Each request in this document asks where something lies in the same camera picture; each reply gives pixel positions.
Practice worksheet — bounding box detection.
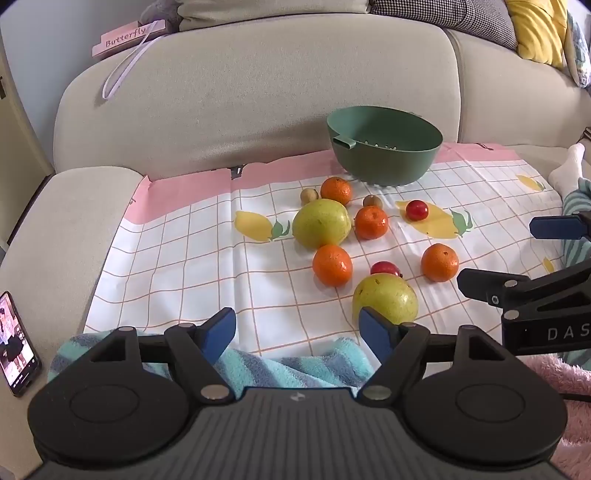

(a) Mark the grey plush toy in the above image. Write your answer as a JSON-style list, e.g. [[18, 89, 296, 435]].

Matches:
[[139, 0, 183, 33]]

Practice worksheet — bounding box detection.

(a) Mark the checked lemon print cloth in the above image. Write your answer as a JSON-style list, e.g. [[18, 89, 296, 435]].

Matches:
[[83, 142, 575, 358]]

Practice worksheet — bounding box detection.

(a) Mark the smartphone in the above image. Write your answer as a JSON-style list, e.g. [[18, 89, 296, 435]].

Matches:
[[0, 291, 42, 398]]

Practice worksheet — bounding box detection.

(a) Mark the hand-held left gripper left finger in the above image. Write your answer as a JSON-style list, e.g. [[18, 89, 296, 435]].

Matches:
[[88, 307, 238, 401]]

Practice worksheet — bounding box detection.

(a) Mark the orange mandarin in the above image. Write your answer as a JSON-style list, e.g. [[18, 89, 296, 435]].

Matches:
[[312, 244, 354, 288], [320, 176, 354, 206], [354, 205, 389, 241], [420, 243, 460, 283]]

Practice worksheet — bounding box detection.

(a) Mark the pale printed cushion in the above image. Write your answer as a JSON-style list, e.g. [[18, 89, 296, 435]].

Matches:
[[566, 9, 591, 88]]

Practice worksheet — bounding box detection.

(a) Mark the houndstooth cushion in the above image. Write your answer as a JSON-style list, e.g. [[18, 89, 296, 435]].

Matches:
[[369, 0, 520, 51]]

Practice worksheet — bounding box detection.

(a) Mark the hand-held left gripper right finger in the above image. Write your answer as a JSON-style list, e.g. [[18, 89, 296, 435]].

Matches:
[[358, 307, 514, 402]]

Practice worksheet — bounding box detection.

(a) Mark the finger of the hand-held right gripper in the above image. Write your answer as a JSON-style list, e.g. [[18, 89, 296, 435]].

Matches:
[[456, 260, 591, 320], [529, 214, 591, 241]]

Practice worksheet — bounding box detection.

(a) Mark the pink fluffy blanket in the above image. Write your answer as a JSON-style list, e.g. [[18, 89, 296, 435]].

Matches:
[[522, 354, 591, 480]]

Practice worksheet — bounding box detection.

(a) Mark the yellow cushion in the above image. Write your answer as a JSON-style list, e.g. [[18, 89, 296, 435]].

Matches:
[[505, 0, 568, 70]]

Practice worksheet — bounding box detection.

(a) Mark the white strap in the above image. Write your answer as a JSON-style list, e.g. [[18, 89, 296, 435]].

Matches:
[[102, 28, 157, 99]]

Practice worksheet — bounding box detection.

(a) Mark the striped teal towel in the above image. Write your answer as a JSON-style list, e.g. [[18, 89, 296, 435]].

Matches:
[[48, 332, 377, 403]]

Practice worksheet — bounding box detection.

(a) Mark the yellow-green pear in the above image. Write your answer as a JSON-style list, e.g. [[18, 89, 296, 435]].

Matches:
[[292, 199, 352, 251], [352, 273, 419, 326]]

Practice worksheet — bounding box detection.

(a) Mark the pink printed box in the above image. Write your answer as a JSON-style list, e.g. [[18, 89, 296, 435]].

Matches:
[[91, 19, 167, 58]]

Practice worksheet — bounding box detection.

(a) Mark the white sock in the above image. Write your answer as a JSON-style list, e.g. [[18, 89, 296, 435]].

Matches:
[[548, 143, 587, 195]]

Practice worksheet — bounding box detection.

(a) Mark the green plastic colander bowl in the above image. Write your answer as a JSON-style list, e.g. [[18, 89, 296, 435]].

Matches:
[[326, 106, 444, 186]]

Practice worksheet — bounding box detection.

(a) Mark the beige cushion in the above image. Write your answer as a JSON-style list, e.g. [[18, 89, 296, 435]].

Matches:
[[178, 0, 372, 32]]

